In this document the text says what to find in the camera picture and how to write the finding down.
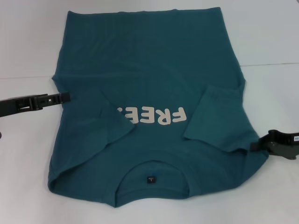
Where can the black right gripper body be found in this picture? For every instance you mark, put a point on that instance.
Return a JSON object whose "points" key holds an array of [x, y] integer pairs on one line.
{"points": [[280, 144]]}

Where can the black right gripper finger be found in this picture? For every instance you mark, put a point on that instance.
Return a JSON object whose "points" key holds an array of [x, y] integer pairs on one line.
{"points": [[258, 145]]}

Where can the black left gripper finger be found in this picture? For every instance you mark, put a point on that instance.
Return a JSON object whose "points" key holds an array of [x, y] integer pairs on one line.
{"points": [[53, 98]]}

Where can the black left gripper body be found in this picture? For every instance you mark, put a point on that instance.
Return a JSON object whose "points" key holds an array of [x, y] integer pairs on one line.
{"points": [[11, 106]]}

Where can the teal blue FREE t-shirt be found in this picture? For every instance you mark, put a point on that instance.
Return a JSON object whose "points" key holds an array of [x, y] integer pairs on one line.
{"points": [[149, 58]]}

